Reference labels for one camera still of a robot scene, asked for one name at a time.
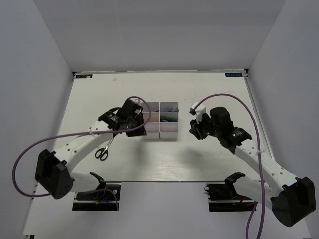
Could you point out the blue corner label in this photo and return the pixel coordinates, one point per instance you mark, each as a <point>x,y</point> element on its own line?
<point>233,74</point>
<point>83,76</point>

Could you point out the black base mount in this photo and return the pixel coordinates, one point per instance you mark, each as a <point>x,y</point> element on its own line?
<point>221,199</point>
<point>99,201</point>

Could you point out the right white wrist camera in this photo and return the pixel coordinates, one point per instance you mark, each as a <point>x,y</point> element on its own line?
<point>197,110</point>

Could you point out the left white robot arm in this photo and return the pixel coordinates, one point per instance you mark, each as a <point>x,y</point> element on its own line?
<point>55,170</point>

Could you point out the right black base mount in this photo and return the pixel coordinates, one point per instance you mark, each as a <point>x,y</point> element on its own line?
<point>221,199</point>

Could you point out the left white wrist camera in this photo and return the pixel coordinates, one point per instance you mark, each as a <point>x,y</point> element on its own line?
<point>136,101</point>

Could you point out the right blue corner label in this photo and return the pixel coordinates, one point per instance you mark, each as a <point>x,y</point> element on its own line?
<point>233,74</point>

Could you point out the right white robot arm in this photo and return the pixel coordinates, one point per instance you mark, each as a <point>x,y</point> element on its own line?
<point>289,197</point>

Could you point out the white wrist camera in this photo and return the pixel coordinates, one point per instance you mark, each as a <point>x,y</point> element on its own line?
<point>197,110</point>
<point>136,101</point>

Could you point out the right white organizer bin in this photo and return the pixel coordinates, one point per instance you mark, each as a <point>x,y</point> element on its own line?
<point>169,131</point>

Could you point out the left blue corner label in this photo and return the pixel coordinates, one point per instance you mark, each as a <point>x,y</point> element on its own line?
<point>83,76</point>

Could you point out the black handled scissors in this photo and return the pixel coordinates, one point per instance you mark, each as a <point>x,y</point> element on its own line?
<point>102,153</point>

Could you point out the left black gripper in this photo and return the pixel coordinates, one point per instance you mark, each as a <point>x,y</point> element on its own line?
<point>141,132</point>

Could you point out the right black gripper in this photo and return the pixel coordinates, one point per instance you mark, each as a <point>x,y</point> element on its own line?
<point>196,129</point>

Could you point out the left white organizer bin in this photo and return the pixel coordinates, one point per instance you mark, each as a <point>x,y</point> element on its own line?
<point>152,128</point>

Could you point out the white organizer bin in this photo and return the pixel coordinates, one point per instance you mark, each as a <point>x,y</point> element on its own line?
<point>169,131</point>
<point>152,128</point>

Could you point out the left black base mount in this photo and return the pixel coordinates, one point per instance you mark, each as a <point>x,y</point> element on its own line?
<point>99,201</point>

